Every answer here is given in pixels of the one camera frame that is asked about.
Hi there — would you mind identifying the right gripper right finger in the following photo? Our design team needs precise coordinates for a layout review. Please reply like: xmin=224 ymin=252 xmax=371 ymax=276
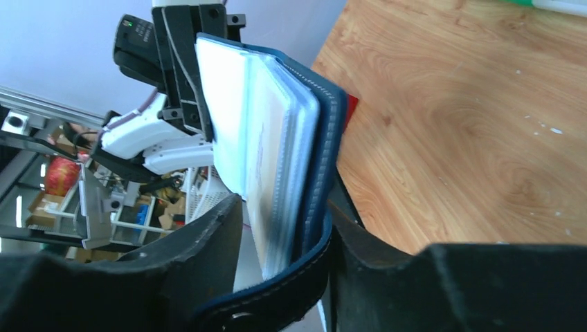
xmin=327 ymin=205 xmax=586 ymax=331

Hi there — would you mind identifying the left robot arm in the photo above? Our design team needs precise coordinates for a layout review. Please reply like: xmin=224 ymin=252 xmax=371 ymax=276
xmin=91 ymin=1 xmax=246 ymax=183

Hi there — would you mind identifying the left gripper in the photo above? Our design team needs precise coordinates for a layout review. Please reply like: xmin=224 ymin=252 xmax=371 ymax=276
xmin=113 ymin=3 xmax=246 ymax=142

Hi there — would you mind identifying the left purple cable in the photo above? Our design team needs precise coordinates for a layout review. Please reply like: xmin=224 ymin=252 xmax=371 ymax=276
xmin=102 ymin=86 xmax=159 ymax=131

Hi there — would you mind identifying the blue card holder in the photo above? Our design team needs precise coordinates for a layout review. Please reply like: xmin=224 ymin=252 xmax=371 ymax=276
xmin=194 ymin=33 xmax=347 ymax=331

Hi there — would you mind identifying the red toy block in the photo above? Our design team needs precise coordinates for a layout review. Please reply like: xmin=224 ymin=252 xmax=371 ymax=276
xmin=344 ymin=94 xmax=359 ymax=129

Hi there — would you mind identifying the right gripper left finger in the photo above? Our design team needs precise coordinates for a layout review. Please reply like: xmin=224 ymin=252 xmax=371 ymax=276
xmin=1 ymin=194 xmax=242 ymax=331

